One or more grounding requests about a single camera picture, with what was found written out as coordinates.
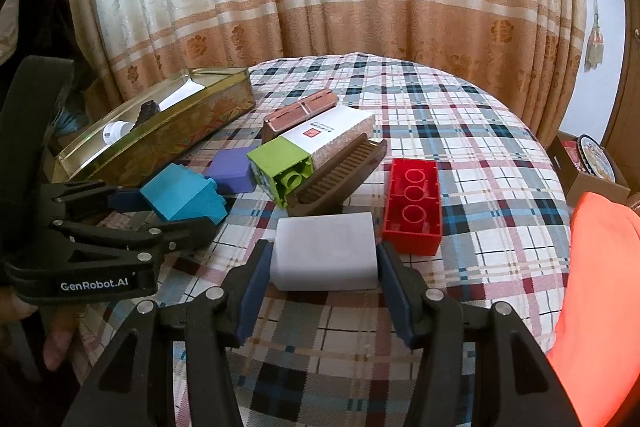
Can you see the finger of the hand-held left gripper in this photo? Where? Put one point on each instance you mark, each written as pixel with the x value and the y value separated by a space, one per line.
pixel 185 232
pixel 127 199

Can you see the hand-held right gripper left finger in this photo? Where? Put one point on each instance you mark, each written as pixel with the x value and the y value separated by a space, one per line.
pixel 250 292

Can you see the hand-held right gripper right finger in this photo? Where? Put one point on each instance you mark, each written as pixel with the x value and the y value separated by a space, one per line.
pixel 397 292

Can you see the blue building block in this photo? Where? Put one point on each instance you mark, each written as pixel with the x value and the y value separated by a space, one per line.
pixel 185 199

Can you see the gold tin box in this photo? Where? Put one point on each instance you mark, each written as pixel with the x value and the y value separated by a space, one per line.
pixel 165 139

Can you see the purple block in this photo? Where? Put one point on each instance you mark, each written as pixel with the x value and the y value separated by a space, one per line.
pixel 230 172

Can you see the white block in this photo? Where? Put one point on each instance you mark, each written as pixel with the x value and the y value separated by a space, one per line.
pixel 325 252

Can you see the red building block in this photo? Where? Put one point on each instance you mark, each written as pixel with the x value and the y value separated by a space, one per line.
pixel 412 207

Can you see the green building block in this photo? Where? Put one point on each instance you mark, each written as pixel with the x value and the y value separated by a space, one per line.
pixel 270 159

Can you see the brown comb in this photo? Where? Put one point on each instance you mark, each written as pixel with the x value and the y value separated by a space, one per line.
pixel 330 187

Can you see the person's left hand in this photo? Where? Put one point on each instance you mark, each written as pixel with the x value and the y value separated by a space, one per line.
pixel 57 337

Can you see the small white bottle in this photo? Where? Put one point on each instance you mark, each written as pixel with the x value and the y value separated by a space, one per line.
pixel 116 130

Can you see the small dark ribbed object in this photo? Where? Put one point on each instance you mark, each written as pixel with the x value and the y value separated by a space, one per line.
pixel 148 112

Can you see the white paper liner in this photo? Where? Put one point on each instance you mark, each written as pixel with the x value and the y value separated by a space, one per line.
pixel 184 93

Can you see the plaid tablecloth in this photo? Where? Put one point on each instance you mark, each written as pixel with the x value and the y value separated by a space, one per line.
pixel 500 207

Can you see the dark hanging clothing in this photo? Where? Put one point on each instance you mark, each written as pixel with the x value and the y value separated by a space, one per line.
pixel 35 7

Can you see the copper pink box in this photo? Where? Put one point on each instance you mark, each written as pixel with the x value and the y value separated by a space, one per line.
pixel 290 117

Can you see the white patterned carton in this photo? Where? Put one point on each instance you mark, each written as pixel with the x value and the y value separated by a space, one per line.
pixel 332 132

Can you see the orange cloth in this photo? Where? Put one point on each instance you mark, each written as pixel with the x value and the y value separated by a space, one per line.
pixel 600 282

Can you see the cardboard box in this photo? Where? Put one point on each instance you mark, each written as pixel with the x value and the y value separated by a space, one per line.
pixel 590 189

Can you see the red packet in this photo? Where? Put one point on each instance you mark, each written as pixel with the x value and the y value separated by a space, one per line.
pixel 571 154

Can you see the decorative plate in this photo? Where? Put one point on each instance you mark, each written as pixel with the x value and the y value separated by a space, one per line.
pixel 597 157

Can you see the hanging tassel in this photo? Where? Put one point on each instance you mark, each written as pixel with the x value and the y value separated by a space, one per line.
pixel 594 49

